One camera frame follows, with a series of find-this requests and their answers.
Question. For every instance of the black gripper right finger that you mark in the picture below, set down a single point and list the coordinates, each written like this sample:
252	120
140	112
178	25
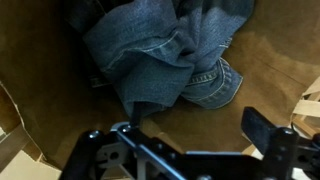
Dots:
260	128

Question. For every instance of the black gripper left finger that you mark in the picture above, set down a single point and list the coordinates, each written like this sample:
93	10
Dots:
88	150

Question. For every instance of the blue denim jeans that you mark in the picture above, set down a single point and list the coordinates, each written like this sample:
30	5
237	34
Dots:
153	60

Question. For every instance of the printed brown paper bag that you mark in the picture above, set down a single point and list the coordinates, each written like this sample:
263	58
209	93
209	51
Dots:
50	83

